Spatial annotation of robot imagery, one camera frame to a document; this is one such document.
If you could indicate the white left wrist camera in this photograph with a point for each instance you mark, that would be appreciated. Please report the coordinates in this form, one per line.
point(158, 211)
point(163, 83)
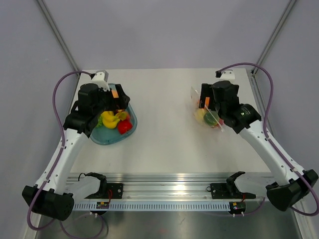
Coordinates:
point(100, 78)

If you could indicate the right aluminium frame post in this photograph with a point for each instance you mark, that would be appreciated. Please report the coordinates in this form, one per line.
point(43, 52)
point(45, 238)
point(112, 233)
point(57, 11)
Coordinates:
point(276, 31)

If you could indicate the green grape bunch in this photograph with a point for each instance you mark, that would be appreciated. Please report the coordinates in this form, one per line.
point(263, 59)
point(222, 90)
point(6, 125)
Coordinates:
point(100, 122)

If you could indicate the bright red apple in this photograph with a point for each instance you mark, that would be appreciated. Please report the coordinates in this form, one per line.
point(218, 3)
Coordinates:
point(124, 126)

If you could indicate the teal plastic fruit basket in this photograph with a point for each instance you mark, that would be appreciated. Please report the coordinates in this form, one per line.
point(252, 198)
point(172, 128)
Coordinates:
point(105, 136)

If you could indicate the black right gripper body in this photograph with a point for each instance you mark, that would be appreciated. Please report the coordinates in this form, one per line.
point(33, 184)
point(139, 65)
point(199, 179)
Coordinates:
point(221, 110)

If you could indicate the clear dotted zip bag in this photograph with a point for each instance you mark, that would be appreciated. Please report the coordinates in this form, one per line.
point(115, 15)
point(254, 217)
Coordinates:
point(194, 95)

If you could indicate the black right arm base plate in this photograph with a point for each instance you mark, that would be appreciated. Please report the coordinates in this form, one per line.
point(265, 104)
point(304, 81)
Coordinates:
point(229, 192)

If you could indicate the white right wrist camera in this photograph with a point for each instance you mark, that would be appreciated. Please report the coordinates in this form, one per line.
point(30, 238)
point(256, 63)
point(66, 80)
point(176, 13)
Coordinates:
point(225, 75)

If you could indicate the white slotted cable duct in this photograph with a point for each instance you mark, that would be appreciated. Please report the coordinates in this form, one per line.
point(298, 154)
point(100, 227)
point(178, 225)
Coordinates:
point(192, 206)

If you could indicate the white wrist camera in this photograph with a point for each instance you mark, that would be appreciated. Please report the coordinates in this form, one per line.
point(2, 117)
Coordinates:
point(225, 75)
point(100, 78)

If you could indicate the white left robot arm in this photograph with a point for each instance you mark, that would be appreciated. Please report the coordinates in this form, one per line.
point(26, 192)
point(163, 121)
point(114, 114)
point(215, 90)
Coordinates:
point(50, 196)

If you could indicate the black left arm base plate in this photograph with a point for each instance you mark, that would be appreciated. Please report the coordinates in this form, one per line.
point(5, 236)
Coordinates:
point(113, 190)

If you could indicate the dark green avocado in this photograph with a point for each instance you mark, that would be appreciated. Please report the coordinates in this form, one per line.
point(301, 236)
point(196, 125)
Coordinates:
point(210, 120)

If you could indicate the aluminium table rail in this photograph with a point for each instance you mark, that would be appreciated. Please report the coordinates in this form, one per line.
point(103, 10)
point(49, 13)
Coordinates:
point(164, 187)

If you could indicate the aluminium frame post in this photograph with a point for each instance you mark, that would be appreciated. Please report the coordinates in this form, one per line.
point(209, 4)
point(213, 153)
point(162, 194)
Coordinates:
point(44, 9)
point(276, 31)

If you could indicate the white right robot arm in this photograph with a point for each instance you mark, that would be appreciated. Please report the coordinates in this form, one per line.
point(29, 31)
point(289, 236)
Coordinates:
point(292, 182)

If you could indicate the left aluminium frame post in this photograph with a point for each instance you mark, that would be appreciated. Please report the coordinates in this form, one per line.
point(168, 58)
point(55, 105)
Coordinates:
point(44, 9)

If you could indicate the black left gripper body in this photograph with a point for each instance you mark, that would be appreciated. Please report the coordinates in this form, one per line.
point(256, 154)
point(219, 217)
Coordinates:
point(105, 103)

